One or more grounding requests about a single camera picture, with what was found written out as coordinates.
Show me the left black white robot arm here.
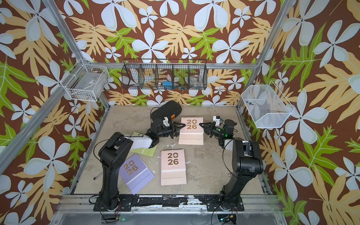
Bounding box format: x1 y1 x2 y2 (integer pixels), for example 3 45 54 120
94 117 186 212

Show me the white wire basket right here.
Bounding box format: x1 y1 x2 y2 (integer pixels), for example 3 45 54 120
241 82 295 129

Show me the white wire basket left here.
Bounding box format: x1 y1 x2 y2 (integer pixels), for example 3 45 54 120
61 60 109 102

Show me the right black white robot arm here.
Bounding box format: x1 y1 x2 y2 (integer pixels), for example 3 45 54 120
199 119 264 212

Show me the pink 2026 calendar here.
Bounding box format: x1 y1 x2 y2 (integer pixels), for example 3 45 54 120
160 149 187 186
179 117 204 145

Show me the black wire basket back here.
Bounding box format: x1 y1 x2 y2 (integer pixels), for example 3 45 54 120
121 59 208 90

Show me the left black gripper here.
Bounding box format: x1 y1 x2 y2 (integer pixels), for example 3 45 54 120
157 121 185 139

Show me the white wire basket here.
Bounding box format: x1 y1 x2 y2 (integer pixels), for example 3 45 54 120
61 60 109 102
241 82 295 129

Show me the green 2026 calendar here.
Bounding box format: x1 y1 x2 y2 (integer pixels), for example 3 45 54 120
130 132 157 157

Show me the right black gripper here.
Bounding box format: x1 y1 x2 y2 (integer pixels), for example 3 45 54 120
200 123 226 139

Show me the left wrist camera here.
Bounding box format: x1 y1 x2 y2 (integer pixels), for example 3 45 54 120
163 117 170 127

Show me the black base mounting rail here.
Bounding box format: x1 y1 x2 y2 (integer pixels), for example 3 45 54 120
93 195 244 212

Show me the black case orange latch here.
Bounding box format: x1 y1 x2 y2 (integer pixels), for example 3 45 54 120
151 100 182 121

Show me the purple 2026 calendar left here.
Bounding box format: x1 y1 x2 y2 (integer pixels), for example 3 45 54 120
119 154 155 195

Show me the blue object in basket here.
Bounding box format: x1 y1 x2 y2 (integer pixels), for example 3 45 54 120
162 81 173 90

